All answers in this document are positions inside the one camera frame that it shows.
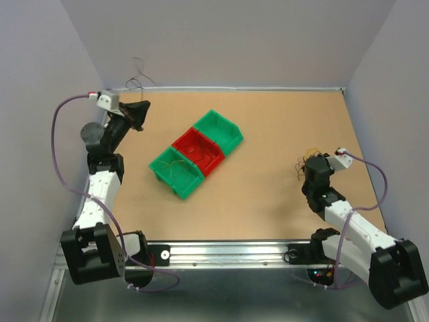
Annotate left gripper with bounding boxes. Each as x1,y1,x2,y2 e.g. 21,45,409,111
107,101,152,152

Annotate cable bundle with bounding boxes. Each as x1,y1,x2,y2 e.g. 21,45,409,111
294,146,324,180

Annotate yellow cables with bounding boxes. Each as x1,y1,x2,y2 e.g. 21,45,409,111
156,157,195,182

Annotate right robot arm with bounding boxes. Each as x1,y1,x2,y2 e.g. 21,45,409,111
302,148,428,309

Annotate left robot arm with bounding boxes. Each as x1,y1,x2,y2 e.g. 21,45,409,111
60,101,150,285

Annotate near green bin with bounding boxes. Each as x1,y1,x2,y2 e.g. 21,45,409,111
149,146,205,200

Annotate green bin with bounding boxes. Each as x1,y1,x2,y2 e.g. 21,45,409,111
149,146,205,200
193,110,243,157

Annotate red bin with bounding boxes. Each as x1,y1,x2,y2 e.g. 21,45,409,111
172,127,225,177

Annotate far green bin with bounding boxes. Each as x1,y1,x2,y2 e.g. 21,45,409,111
193,110,243,157

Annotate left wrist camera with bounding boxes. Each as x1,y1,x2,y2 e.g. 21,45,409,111
97,90,119,112

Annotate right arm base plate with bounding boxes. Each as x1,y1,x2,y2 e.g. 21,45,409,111
283,243,334,265

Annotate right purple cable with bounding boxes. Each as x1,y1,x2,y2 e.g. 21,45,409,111
331,151,389,290

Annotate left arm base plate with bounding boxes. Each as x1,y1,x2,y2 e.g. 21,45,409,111
126,244,170,267

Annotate aluminium rail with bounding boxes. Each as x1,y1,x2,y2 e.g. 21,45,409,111
53,238,412,270

